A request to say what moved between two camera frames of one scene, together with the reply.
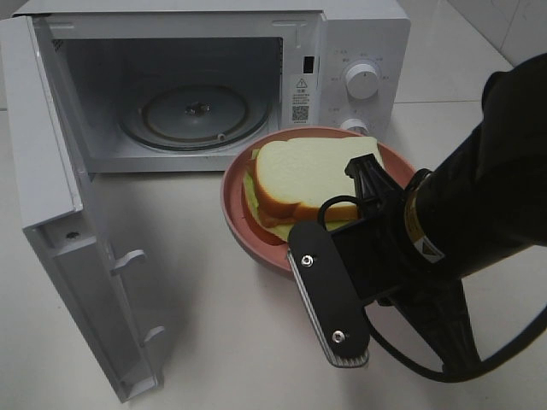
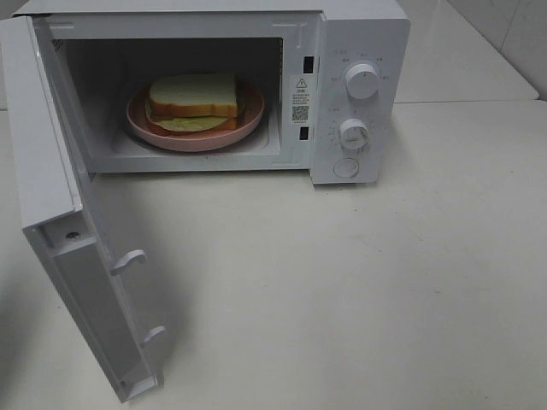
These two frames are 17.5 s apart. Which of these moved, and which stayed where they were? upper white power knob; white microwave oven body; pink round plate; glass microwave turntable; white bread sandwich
Moved: white bread sandwich; pink round plate; glass microwave turntable
Stayed: white microwave oven body; upper white power knob
